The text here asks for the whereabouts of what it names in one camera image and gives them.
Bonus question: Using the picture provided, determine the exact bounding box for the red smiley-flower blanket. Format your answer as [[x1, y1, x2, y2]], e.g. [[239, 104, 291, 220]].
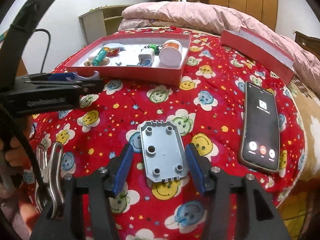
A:
[[30, 27, 305, 239]]

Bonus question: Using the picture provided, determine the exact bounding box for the black cable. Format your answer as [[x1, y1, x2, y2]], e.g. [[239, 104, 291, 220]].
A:
[[32, 28, 52, 74]]

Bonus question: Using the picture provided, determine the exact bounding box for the pink folded quilt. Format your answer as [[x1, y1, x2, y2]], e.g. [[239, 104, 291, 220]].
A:
[[118, 2, 320, 95]]

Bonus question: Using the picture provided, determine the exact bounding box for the metal spring clamp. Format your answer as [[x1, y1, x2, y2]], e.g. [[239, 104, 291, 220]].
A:
[[35, 142, 64, 219]]

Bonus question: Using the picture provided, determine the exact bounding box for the blue plastic clip part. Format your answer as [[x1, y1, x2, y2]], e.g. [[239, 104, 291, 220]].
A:
[[127, 59, 153, 67]]

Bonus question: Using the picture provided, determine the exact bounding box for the dark wooden headboard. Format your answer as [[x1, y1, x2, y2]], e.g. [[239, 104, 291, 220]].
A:
[[295, 31, 320, 59]]

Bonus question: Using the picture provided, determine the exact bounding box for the teal cartoon lighter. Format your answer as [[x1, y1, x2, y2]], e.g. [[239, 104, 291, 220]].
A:
[[94, 47, 110, 61]]

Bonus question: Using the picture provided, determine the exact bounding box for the black smartphone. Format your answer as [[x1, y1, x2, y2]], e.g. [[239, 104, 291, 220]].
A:
[[239, 81, 280, 173]]

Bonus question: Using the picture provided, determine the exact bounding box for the beige open shelf unit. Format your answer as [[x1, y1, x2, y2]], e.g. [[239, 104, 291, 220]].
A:
[[79, 5, 130, 44]]

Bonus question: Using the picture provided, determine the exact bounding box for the light blue oval case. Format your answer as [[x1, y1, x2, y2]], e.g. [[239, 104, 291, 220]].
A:
[[107, 43, 125, 51]]

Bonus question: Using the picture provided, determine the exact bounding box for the grey plastic cover plate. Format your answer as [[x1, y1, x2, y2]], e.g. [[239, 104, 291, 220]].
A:
[[139, 120, 189, 183]]

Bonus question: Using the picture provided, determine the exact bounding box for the green toy keychain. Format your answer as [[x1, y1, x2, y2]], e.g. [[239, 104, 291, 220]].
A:
[[144, 44, 162, 55]]

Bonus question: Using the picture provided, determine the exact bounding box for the white usb charger plug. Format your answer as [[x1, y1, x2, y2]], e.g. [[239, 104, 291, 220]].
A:
[[138, 48, 155, 61]]

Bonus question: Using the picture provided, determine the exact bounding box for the grey-blue curved plastic bracket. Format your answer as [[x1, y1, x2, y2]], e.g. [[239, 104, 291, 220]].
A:
[[66, 71, 100, 82]]

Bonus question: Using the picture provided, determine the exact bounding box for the person's left hand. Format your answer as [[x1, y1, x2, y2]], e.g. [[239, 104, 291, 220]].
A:
[[4, 115, 33, 167]]

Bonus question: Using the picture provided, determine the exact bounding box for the red box lid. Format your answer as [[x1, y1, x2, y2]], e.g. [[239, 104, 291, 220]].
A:
[[220, 27, 295, 85]]

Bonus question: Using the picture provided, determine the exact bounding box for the white orange-label jar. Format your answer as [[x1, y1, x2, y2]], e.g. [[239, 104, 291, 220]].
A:
[[159, 40, 182, 67]]

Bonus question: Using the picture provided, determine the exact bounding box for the red shallow box tray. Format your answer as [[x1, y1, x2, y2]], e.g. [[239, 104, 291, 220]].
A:
[[65, 32, 191, 86]]

